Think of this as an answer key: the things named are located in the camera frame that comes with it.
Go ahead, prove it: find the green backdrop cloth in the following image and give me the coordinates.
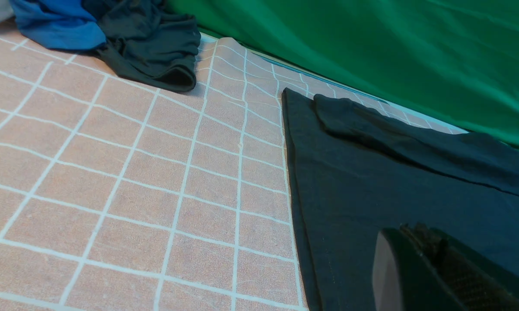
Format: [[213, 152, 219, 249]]
[[168, 0, 519, 150]]

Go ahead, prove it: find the dark crumpled garment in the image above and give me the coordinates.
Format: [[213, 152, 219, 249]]
[[82, 0, 201, 93]]

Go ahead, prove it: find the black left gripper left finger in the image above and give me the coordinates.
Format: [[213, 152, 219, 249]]
[[372, 228, 467, 311]]

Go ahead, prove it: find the gray long-sleeve top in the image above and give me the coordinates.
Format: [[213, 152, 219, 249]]
[[281, 87, 519, 311]]

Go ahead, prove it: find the blue crumpled garment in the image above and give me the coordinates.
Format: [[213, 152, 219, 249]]
[[10, 0, 106, 51]]

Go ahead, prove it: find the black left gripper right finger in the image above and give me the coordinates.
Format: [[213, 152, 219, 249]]
[[401, 224, 519, 311]]

